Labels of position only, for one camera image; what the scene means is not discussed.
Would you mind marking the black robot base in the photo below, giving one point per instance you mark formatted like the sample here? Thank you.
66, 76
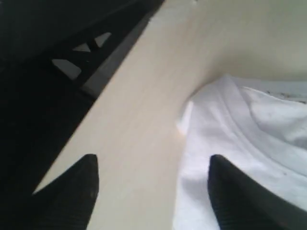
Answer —
49, 49

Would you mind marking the white t-shirt red lettering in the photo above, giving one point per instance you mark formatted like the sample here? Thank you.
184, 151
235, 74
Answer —
260, 126

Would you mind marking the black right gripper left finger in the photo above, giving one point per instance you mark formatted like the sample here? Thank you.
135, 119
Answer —
66, 203

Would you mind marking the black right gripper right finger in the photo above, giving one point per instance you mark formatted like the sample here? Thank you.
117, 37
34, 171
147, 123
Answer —
240, 203

